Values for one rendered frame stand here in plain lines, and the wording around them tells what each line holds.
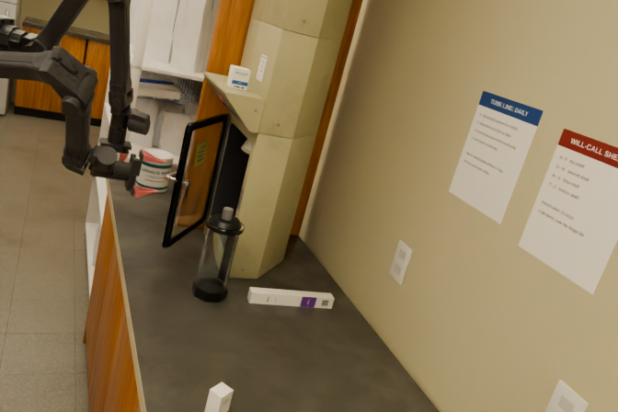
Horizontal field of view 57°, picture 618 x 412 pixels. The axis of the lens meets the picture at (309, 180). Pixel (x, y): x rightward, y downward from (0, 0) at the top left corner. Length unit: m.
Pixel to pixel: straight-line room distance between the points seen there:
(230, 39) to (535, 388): 1.35
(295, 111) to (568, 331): 0.91
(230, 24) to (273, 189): 0.58
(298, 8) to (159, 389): 1.02
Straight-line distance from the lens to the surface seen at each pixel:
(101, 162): 1.68
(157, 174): 2.33
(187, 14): 2.84
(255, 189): 1.69
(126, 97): 1.96
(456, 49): 1.63
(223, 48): 1.94
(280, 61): 1.61
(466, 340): 1.48
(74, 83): 1.40
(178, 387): 1.34
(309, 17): 1.62
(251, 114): 1.62
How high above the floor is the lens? 1.76
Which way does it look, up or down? 16 degrees down
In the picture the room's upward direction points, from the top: 15 degrees clockwise
